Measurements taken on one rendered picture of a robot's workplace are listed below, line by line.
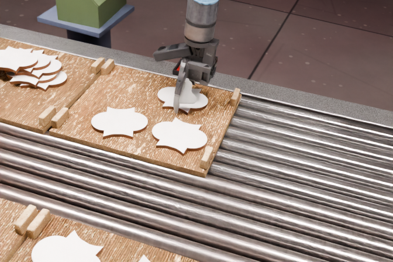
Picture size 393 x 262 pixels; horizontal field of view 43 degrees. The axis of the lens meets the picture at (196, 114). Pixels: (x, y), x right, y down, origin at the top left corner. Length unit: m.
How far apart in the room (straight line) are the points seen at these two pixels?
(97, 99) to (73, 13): 0.59
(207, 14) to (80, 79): 0.46
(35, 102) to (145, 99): 0.29
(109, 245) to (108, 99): 0.49
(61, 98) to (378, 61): 2.75
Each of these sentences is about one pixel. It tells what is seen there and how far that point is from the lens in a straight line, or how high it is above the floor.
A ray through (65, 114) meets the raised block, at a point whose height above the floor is 0.95.
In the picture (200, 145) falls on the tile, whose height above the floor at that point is 0.95.
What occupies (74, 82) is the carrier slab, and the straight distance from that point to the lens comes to 1.45.
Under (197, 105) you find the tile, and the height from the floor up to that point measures 0.95.
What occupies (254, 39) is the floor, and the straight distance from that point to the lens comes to 3.73.
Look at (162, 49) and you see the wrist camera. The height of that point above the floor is 1.09.
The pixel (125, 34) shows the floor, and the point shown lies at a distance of 3.68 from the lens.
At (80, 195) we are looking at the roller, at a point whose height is 0.92.
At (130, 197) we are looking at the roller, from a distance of 1.13.
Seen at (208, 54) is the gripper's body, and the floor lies 1.11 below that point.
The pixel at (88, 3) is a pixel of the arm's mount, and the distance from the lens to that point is 1.85.
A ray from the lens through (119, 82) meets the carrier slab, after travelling 1.44.
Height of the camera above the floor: 1.73
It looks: 37 degrees down
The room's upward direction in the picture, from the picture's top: 5 degrees clockwise
